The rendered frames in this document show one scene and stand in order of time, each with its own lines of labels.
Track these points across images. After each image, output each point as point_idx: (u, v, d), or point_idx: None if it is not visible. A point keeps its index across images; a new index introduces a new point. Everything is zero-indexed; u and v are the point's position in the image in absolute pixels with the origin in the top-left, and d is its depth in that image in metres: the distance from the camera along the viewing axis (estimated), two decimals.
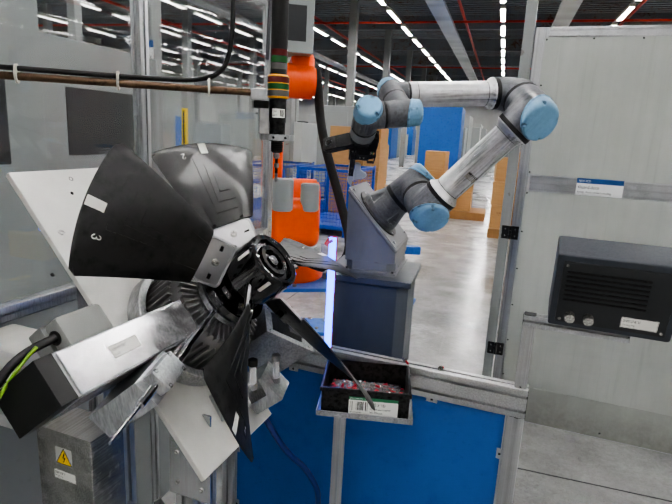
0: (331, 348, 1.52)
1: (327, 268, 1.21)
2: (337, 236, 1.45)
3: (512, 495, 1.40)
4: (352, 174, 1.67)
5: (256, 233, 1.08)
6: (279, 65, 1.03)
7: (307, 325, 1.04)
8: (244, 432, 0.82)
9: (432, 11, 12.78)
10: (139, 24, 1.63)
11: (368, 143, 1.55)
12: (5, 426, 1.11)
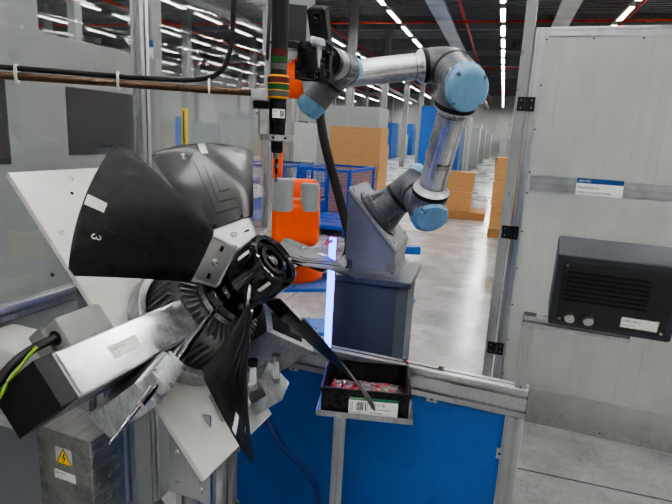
0: (331, 348, 1.52)
1: (327, 268, 1.21)
2: (337, 236, 1.45)
3: (512, 495, 1.40)
4: (325, 45, 1.13)
5: (256, 233, 1.08)
6: (279, 65, 1.03)
7: (307, 325, 1.04)
8: (244, 432, 0.82)
9: (432, 11, 12.78)
10: (139, 24, 1.63)
11: (342, 70, 1.28)
12: (5, 426, 1.11)
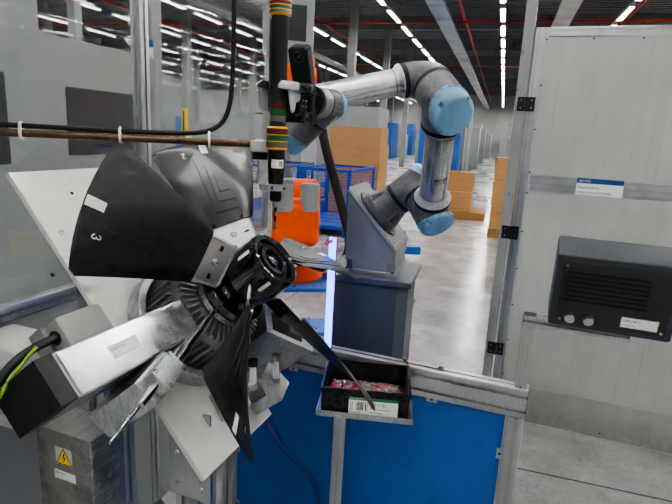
0: (331, 348, 1.52)
1: (327, 268, 1.21)
2: (337, 236, 1.45)
3: (512, 495, 1.40)
4: (300, 89, 1.06)
5: (256, 233, 1.08)
6: (278, 118, 1.05)
7: (307, 325, 1.04)
8: (244, 432, 0.82)
9: (432, 11, 12.78)
10: (139, 24, 1.63)
11: (325, 110, 1.21)
12: (5, 426, 1.11)
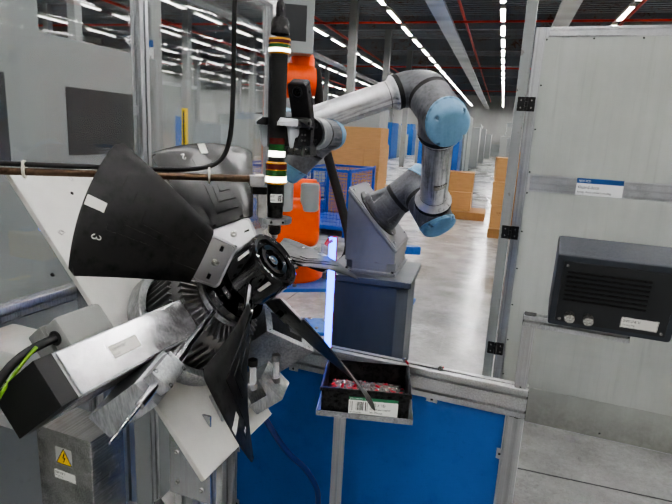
0: (331, 348, 1.52)
1: (327, 268, 1.21)
2: (337, 236, 1.45)
3: (512, 495, 1.40)
4: (299, 125, 1.07)
5: (256, 233, 1.08)
6: (277, 154, 1.07)
7: (307, 325, 1.04)
8: (244, 432, 0.82)
9: (432, 11, 12.78)
10: (139, 24, 1.63)
11: (324, 142, 1.23)
12: (5, 426, 1.11)
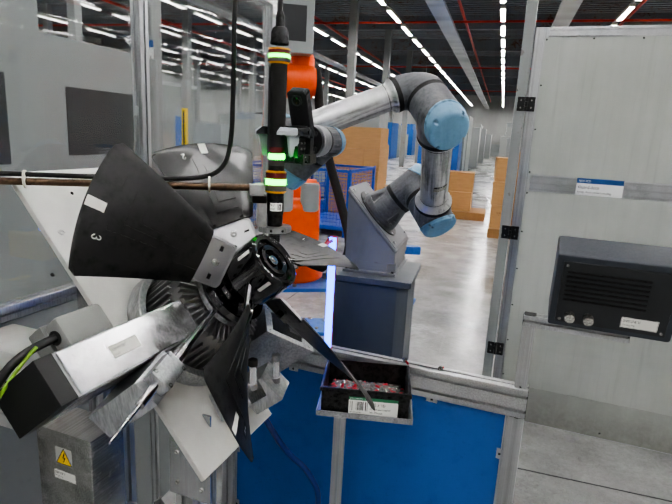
0: (331, 348, 1.52)
1: (327, 264, 1.21)
2: (337, 236, 1.45)
3: (512, 495, 1.40)
4: (298, 134, 1.08)
5: (256, 233, 1.08)
6: (277, 163, 1.07)
7: (307, 325, 1.04)
8: (244, 432, 0.82)
9: (432, 11, 12.78)
10: (139, 24, 1.63)
11: (324, 149, 1.23)
12: (5, 426, 1.11)
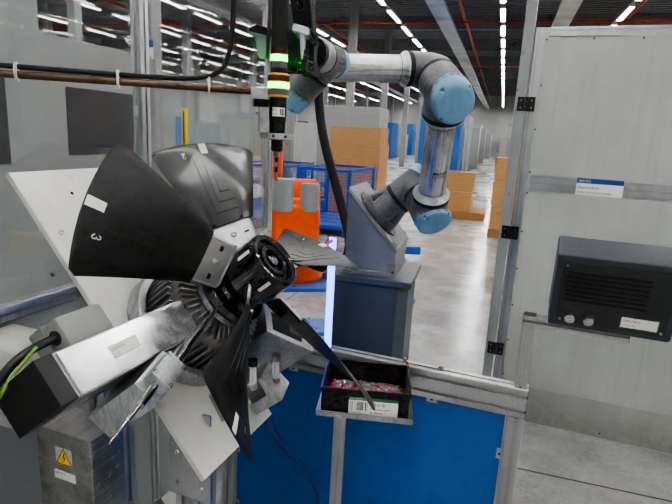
0: (331, 348, 1.52)
1: (327, 264, 1.21)
2: (337, 236, 1.45)
3: (512, 495, 1.40)
4: (309, 35, 1.04)
5: (256, 233, 1.08)
6: (279, 64, 1.03)
7: (307, 325, 1.04)
8: (244, 432, 0.82)
9: (432, 11, 12.78)
10: (139, 24, 1.63)
11: (328, 62, 1.19)
12: (5, 426, 1.11)
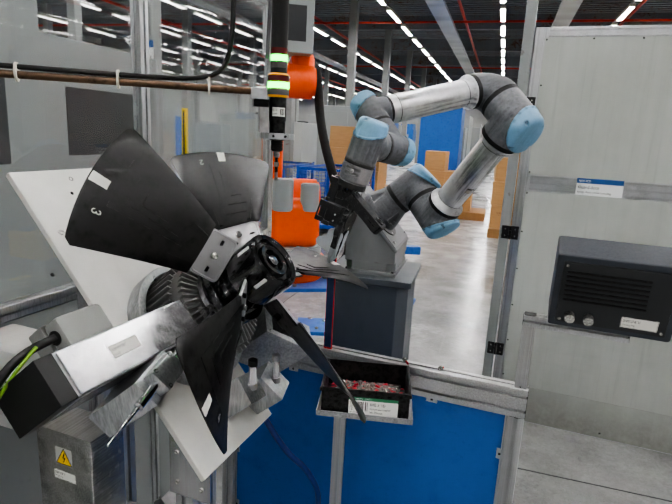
0: (331, 348, 1.52)
1: (333, 277, 1.20)
2: None
3: (512, 495, 1.40)
4: None
5: None
6: (279, 64, 1.03)
7: (302, 329, 1.02)
8: (218, 419, 0.80)
9: (432, 11, 12.78)
10: (139, 24, 1.63)
11: None
12: (5, 426, 1.11)
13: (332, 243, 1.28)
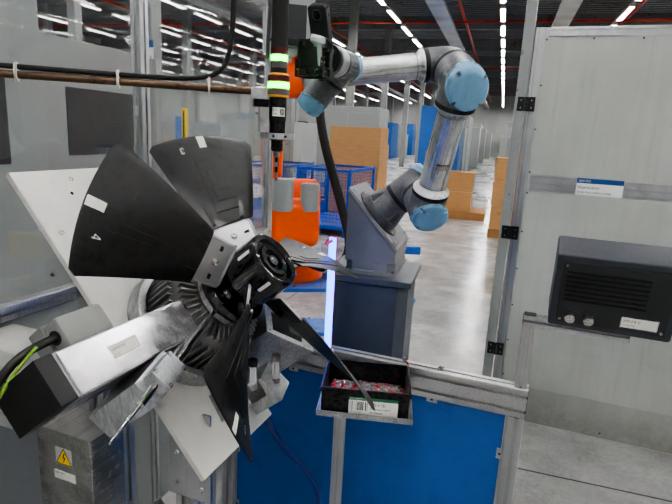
0: (331, 348, 1.52)
1: (334, 352, 1.03)
2: (337, 236, 1.45)
3: (512, 495, 1.40)
4: (325, 43, 1.13)
5: None
6: (279, 64, 1.03)
7: (245, 308, 0.91)
8: (93, 235, 0.81)
9: (432, 11, 12.78)
10: (139, 24, 1.63)
11: (342, 68, 1.28)
12: (5, 426, 1.11)
13: None
